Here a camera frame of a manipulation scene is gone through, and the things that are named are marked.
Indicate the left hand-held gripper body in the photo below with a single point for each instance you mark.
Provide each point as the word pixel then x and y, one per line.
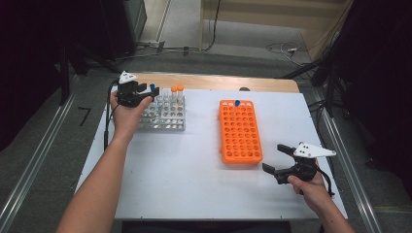
pixel 128 92

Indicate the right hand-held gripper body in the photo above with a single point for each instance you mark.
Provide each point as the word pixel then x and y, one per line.
pixel 311 150

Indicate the blue-capped test tube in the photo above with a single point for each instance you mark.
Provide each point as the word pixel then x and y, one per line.
pixel 152 86
pixel 237 103

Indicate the clear test tube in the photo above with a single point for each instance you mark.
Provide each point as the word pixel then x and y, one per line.
pixel 166 95

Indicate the orange-capped test tube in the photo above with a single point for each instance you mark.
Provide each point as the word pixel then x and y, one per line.
pixel 174 89
pixel 180 88

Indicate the metal test tube rack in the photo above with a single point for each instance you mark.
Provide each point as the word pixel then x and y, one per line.
pixel 165 118

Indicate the orange test tube rack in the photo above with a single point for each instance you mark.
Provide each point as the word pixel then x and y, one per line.
pixel 241 136

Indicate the person's left hand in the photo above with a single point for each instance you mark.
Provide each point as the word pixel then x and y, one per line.
pixel 126 121

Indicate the person's right hand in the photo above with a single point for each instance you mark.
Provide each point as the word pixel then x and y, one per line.
pixel 312 191

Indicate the wooden table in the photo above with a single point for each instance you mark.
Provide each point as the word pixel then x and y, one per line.
pixel 210 81

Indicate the black tripod stand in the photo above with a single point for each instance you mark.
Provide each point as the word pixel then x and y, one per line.
pixel 329 90

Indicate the black metal stand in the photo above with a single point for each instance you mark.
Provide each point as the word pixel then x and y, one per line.
pixel 64 74

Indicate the dark grey cabinet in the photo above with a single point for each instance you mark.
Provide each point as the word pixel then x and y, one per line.
pixel 129 22

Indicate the white board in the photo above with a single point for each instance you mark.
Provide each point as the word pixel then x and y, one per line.
pixel 194 181

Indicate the black curtain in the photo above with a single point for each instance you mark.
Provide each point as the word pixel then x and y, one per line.
pixel 382 81

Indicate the metal floor rail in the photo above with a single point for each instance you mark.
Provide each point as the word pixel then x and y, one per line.
pixel 353 181
pixel 35 161

